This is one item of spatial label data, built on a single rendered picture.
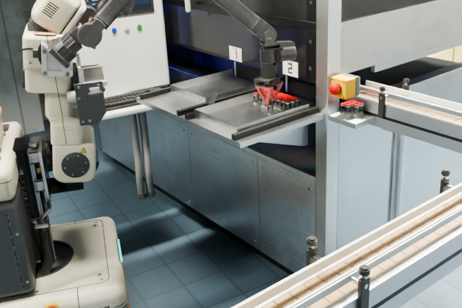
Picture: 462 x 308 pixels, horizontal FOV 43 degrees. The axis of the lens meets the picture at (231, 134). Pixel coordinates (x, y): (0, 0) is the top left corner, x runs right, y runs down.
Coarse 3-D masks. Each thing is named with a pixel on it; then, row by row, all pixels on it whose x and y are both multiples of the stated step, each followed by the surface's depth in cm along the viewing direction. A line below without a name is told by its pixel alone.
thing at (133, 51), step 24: (96, 0) 257; (144, 0) 267; (120, 24) 266; (144, 24) 271; (96, 48) 264; (120, 48) 269; (144, 48) 275; (120, 72) 273; (144, 72) 279; (168, 72) 285
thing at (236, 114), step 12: (240, 96) 230; (252, 96) 234; (204, 108) 221; (216, 108) 224; (228, 108) 227; (240, 108) 227; (252, 108) 226; (264, 108) 225; (300, 108) 215; (204, 120) 215; (216, 120) 208; (228, 120) 215; (240, 120) 214; (252, 120) 213; (264, 120) 206; (228, 132) 204
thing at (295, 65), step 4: (288, 60) 225; (284, 64) 227; (292, 64) 223; (296, 64) 222; (284, 68) 228; (292, 68) 224; (296, 68) 222; (284, 72) 228; (292, 72) 225; (296, 72) 223; (296, 76) 223
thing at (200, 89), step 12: (228, 72) 267; (180, 84) 252; (192, 84) 256; (204, 84) 259; (216, 84) 258; (228, 84) 257; (240, 84) 256; (252, 84) 256; (192, 96) 237; (204, 96) 243
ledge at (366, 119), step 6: (336, 114) 216; (366, 114) 214; (330, 120) 216; (336, 120) 213; (342, 120) 210; (348, 120) 209; (354, 120) 209; (360, 120) 209; (366, 120) 209; (372, 120) 211; (354, 126) 207; (360, 126) 208
